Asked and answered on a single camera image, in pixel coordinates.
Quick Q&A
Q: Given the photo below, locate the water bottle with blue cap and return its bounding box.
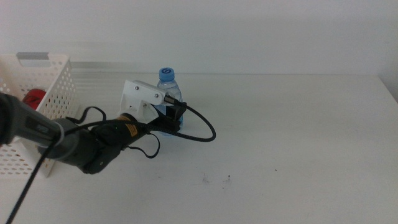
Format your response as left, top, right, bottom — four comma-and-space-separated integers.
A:
152, 67, 185, 137

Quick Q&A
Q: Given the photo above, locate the red cola can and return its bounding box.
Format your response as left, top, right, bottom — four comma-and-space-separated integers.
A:
22, 88, 48, 111

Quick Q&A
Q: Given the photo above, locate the white perforated plastic basket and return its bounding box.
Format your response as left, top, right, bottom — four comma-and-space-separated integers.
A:
0, 52, 80, 179

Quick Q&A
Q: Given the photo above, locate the thin black cable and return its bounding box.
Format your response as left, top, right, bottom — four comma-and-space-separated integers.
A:
123, 131, 162, 160

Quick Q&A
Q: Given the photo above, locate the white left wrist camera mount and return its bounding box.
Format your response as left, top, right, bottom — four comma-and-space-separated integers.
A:
117, 79, 169, 121

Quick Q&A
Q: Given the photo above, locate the thick black camera cable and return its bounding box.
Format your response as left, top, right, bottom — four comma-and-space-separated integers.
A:
4, 95, 217, 224

